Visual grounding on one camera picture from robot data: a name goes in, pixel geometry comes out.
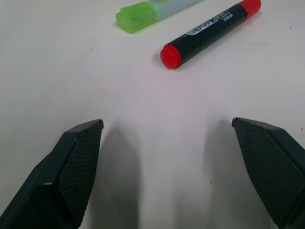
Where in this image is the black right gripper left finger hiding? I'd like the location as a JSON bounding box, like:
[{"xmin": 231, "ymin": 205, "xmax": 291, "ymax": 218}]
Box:
[{"xmin": 0, "ymin": 119, "xmax": 104, "ymax": 229}]

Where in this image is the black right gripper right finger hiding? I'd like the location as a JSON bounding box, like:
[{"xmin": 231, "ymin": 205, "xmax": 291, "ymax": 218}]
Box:
[{"xmin": 231, "ymin": 117, "xmax": 305, "ymax": 229}]

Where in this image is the black marker with red cap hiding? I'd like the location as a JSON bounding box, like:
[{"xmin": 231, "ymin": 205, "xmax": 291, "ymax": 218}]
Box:
[{"xmin": 160, "ymin": 0, "xmax": 262, "ymax": 70}]

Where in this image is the green highlighter pen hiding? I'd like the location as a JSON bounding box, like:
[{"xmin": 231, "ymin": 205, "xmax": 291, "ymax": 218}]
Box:
[{"xmin": 115, "ymin": 0, "xmax": 205, "ymax": 35}]

